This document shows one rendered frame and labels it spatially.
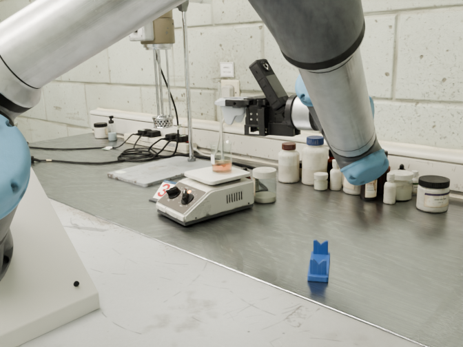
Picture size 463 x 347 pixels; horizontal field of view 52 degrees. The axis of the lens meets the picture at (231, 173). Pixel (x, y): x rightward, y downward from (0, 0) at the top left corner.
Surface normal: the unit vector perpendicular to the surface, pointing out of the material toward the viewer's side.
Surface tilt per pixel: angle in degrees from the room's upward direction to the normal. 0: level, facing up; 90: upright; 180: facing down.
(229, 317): 0
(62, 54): 127
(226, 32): 90
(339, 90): 137
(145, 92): 90
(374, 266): 0
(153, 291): 0
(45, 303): 45
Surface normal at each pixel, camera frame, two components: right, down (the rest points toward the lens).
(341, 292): -0.03, -0.97
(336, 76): 0.20, 0.87
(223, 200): 0.61, 0.18
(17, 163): 0.54, -0.47
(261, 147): -0.68, 0.21
